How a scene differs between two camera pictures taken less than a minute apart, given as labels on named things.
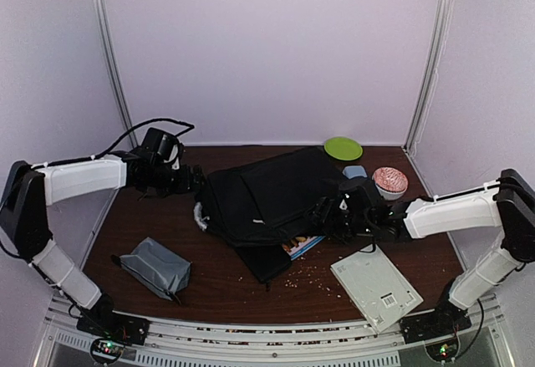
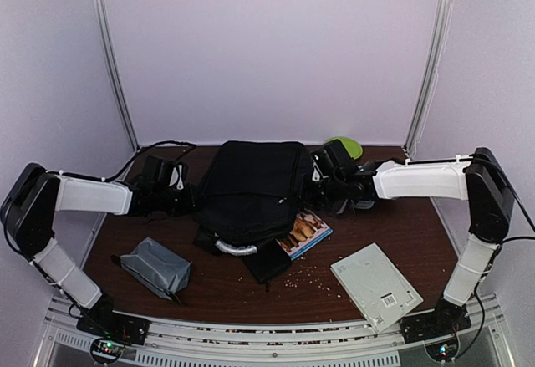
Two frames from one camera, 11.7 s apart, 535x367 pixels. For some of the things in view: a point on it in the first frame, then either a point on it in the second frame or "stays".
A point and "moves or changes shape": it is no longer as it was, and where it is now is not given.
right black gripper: x=325 y=215 -> x=305 y=189
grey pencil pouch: x=160 y=267 stays
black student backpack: x=263 y=204 moves or changes shape
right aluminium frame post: x=444 y=12 stays
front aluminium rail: x=266 y=343 stays
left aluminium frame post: x=98 y=2 stays
